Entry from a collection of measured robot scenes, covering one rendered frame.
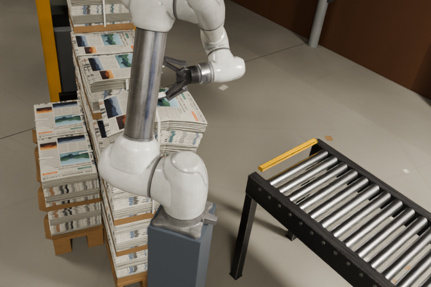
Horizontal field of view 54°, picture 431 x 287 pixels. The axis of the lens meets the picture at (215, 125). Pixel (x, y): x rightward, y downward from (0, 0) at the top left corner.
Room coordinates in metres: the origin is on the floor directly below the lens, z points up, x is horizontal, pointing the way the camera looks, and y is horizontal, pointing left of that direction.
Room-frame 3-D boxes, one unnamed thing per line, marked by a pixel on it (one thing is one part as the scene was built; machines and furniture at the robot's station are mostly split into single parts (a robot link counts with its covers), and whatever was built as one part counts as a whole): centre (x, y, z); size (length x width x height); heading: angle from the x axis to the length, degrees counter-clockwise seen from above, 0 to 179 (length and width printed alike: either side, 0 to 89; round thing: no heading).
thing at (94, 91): (2.04, 0.55, 0.95); 0.38 x 0.29 x 0.23; 117
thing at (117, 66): (2.05, 0.54, 1.06); 0.37 x 0.29 x 0.01; 117
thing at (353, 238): (1.38, -0.76, 0.77); 0.47 x 0.05 x 0.05; 134
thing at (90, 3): (2.58, 0.81, 0.65); 0.39 x 0.30 x 1.29; 116
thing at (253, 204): (1.58, -0.23, 0.34); 0.06 x 0.06 x 0.68; 44
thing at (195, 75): (1.58, 0.14, 1.31); 0.09 x 0.07 x 0.08; 114
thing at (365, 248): (1.33, -0.81, 0.77); 0.47 x 0.05 x 0.05; 134
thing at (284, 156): (1.77, -0.40, 0.81); 0.43 x 0.03 x 0.02; 134
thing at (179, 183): (1.09, 0.09, 1.17); 0.18 x 0.16 x 0.22; 78
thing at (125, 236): (1.93, 0.50, 0.42); 1.17 x 0.39 x 0.83; 26
